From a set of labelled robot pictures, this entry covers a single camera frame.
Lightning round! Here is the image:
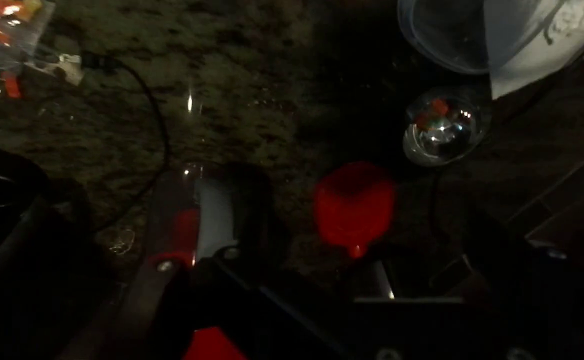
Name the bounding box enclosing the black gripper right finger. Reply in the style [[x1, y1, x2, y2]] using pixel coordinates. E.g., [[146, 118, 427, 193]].
[[427, 175, 555, 309]]

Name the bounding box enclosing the shiny metal bowl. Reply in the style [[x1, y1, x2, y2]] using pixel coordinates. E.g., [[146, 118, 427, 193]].
[[399, 86, 494, 168]]

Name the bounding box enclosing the white paper napkin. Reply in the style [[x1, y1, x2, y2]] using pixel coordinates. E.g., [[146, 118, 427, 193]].
[[488, 0, 584, 101]]

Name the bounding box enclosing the clear plastic container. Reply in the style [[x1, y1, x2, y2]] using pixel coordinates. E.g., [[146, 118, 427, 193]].
[[396, 0, 567, 76]]

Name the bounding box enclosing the black power cable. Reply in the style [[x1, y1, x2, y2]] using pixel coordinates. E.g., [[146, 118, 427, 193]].
[[80, 54, 174, 226]]

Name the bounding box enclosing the orange snack bag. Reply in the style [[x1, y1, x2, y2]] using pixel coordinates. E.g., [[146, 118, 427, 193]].
[[0, 0, 85, 101]]

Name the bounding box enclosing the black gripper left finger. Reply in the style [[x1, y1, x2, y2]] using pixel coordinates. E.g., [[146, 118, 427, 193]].
[[57, 162, 276, 360]]

